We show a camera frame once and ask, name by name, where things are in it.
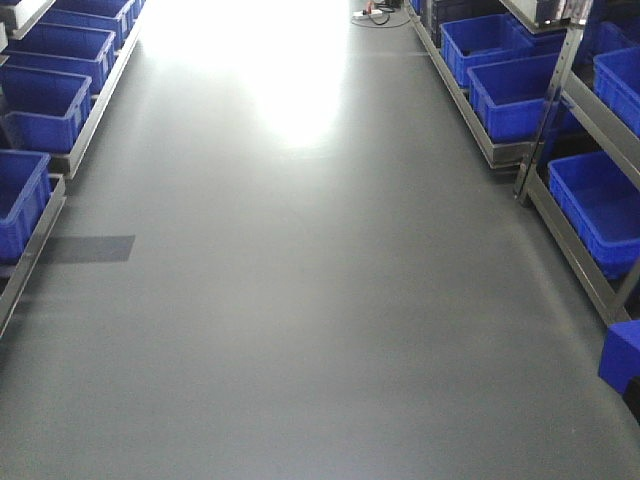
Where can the small blue bin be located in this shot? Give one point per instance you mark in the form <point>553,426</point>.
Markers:
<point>619,361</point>

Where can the blue crate right upper shelf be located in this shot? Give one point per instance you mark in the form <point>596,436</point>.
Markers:
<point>616,84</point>

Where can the white power strip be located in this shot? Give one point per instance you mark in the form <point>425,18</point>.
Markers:
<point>373,14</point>

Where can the blue crate right middle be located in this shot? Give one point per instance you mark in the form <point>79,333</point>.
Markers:
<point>508,97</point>

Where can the blue crate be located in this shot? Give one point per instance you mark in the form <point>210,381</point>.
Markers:
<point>46,109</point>
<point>481,41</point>
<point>508,97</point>
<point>602,205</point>
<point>68,49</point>
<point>25,192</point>

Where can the blue crate right far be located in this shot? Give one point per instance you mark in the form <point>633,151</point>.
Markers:
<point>481,41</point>

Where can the right steel flow rack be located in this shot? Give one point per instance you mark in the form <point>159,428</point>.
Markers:
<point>574,121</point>

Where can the steel flow rack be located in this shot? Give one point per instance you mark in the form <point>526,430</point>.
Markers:
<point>121,17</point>
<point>574,121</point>

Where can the blue crate right near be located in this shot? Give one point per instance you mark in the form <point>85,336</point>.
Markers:
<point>602,205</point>

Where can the blue crate left near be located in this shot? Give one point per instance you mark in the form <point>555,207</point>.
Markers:
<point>25,192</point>

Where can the blue crate left far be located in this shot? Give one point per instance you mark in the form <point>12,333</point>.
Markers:
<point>68,49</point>

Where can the blue crate left middle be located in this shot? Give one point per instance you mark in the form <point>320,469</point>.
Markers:
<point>46,109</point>

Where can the left steel flow rack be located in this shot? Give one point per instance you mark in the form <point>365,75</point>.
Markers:
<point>121,17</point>

